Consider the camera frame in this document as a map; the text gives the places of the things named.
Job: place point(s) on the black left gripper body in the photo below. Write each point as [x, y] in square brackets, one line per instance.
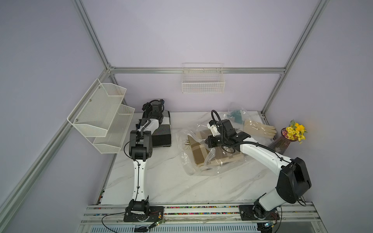
[149, 110]

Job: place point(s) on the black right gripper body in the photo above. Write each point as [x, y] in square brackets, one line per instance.
[219, 140]

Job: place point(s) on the grey white checked scarf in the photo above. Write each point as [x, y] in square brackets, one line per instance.
[162, 136]

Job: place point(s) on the brown beige plaid scarf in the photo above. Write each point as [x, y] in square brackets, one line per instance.
[209, 157]

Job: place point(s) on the clear plastic vacuum bag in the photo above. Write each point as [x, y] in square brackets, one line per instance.
[187, 157]

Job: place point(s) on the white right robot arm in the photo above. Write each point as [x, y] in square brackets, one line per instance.
[293, 177]

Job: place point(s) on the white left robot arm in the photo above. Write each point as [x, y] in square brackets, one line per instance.
[140, 149]

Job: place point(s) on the small bag with green item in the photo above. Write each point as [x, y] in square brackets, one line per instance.
[237, 113]

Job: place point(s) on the cream knitted gloves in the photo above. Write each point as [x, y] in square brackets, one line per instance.
[255, 128]

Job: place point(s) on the white two-tier mesh shelf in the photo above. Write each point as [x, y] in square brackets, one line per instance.
[102, 118]

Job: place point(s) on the dark glass flower vase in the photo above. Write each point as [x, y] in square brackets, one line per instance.
[281, 144]

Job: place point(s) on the yellow flower bouquet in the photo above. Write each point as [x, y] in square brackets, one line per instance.
[295, 132]

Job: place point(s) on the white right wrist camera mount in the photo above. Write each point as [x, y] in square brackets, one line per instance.
[213, 128]

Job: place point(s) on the white wire wall basket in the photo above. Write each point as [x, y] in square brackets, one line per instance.
[202, 78]

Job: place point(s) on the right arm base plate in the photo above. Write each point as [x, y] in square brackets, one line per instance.
[252, 212]

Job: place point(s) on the aluminium frame rails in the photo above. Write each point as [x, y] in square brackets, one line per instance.
[47, 51]

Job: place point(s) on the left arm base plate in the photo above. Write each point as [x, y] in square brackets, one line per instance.
[153, 214]

